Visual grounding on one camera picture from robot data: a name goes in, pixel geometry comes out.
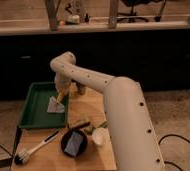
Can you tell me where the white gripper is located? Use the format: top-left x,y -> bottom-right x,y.
54,74 -> 71,94

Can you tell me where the yellow banana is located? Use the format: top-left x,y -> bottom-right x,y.
56,92 -> 65,104

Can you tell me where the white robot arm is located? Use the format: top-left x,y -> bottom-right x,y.
50,52 -> 165,171

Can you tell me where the green plastic tray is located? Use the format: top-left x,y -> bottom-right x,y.
19,82 -> 69,129

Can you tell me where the dark metal cup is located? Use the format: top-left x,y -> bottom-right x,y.
76,83 -> 86,95

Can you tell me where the white folded cloth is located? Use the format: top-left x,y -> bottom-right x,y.
47,96 -> 65,113

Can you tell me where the wooden block brush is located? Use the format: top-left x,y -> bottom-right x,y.
68,119 -> 90,129

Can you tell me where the green vegetable toy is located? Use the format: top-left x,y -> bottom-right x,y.
83,121 -> 107,135

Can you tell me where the black plate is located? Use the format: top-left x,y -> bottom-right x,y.
61,129 -> 88,158

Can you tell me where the blue sponge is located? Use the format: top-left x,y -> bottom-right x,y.
65,131 -> 83,157

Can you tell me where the white cup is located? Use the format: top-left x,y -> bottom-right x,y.
92,128 -> 108,146

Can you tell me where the wooden table leg left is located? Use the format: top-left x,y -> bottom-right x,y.
44,0 -> 61,31

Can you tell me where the wooden table leg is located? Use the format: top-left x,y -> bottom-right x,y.
44,0 -> 61,31
108,0 -> 118,29

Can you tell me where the wooden table leg middle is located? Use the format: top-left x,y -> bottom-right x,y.
108,0 -> 118,29

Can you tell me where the white dish brush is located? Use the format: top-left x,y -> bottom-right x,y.
14,131 -> 59,165

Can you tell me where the black office chair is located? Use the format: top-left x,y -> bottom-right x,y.
116,0 -> 150,24

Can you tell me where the black cable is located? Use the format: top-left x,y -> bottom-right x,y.
158,133 -> 190,171

